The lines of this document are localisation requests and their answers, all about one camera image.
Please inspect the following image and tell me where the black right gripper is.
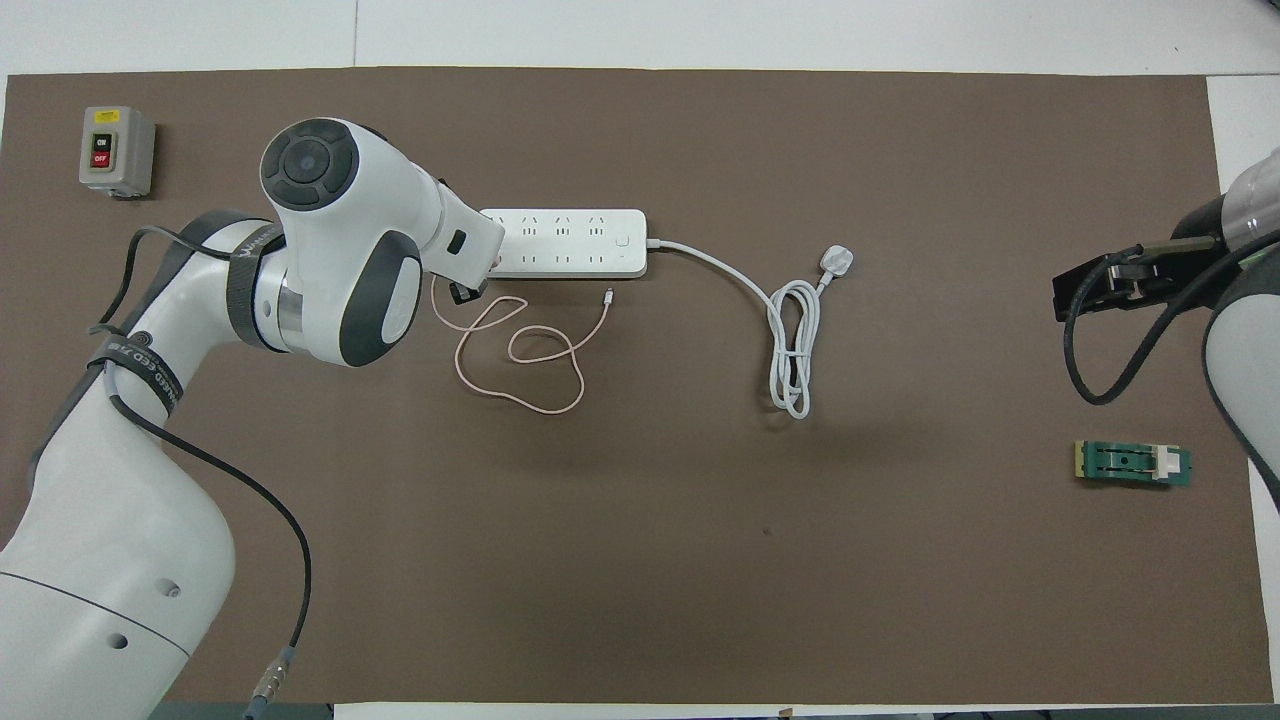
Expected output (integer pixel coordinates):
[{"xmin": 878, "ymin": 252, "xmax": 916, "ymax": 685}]
[{"xmin": 1052, "ymin": 195, "xmax": 1236, "ymax": 323}]

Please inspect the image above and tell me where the pink charging cable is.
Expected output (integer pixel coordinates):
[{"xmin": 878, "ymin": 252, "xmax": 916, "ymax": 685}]
[{"xmin": 431, "ymin": 275, "xmax": 614, "ymax": 417}]

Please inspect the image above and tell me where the white power strip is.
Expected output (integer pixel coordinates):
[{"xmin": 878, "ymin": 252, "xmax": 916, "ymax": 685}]
[{"xmin": 478, "ymin": 208, "xmax": 648, "ymax": 280}]

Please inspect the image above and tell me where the brown table mat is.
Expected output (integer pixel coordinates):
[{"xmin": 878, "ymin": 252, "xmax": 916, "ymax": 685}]
[{"xmin": 0, "ymin": 67, "xmax": 1273, "ymax": 704}]

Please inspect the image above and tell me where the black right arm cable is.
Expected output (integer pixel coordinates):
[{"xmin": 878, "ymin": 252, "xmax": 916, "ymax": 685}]
[{"xmin": 1062, "ymin": 230, "xmax": 1280, "ymax": 406}]

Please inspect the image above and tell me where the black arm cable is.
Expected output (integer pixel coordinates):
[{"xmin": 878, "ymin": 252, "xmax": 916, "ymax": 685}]
[
  {"xmin": 1062, "ymin": 230, "xmax": 1280, "ymax": 406},
  {"xmin": 88, "ymin": 226, "xmax": 313, "ymax": 720}
]

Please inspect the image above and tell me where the green knife switch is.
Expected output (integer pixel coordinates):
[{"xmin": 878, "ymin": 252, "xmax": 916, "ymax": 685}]
[{"xmin": 1074, "ymin": 440, "xmax": 1193, "ymax": 490}]

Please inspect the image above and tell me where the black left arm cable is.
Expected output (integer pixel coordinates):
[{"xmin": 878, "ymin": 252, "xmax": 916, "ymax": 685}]
[{"xmin": 88, "ymin": 226, "xmax": 313, "ymax": 720}]

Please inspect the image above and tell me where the white power cord with plug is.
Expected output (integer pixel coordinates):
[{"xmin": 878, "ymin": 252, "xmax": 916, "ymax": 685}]
[{"xmin": 647, "ymin": 238, "xmax": 857, "ymax": 421}]

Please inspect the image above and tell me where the grey on-off switch box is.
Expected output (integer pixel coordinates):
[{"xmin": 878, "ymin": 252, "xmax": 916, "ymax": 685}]
[{"xmin": 79, "ymin": 106, "xmax": 158, "ymax": 200}]

